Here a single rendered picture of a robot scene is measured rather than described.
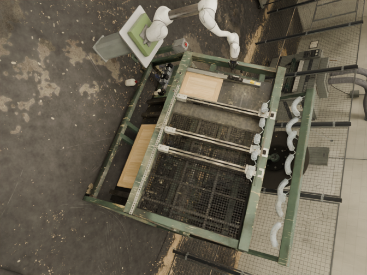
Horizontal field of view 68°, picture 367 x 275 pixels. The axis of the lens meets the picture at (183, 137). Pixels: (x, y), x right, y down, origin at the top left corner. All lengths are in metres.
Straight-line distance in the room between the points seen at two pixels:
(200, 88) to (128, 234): 2.35
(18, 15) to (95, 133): 1.50
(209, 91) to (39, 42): 2.00
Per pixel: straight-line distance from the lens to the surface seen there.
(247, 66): 3.68
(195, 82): 3.55
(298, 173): 3.43
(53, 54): 3.53
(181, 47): 3.62
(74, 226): 3.72
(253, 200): 2.92
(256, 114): 3.29
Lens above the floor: 3.06
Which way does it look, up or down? 38 degrees down
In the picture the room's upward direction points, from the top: 91 degrees clockwise
